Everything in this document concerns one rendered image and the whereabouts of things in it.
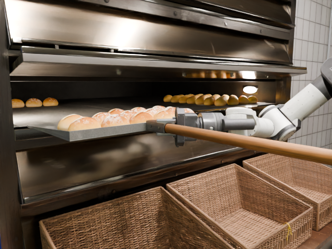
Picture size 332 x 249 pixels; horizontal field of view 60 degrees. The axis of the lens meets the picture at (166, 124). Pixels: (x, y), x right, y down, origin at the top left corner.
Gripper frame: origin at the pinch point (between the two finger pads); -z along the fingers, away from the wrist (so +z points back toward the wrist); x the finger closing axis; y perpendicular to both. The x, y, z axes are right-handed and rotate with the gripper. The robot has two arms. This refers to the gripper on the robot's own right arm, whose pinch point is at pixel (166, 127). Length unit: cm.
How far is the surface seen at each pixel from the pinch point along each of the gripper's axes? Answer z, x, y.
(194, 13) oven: 21, 47, -57
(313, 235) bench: 78, -62, -34
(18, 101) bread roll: -79, 2, -98
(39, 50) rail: -37.2, 23.1, -2.1
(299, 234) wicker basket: 66, -56, -27
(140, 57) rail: -6.8, 23.2, -21.8
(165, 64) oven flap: 3.4, 20.9, -27.9
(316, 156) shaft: 24.2, -0.1, 38.8
